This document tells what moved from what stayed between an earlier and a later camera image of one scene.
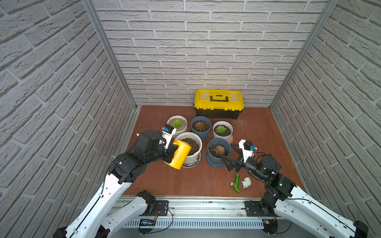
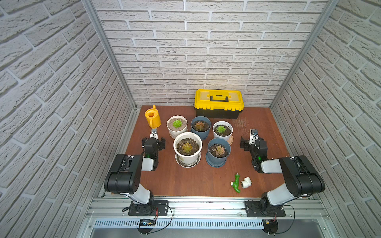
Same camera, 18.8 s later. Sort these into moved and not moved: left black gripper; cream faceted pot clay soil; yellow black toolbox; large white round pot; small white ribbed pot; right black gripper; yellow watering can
Moved: yellow watering can; right black gripper; left black gripper
Not moved: small white ribbed pot; cream faceted pot clay soil; large white round pot; yellow black toolbox
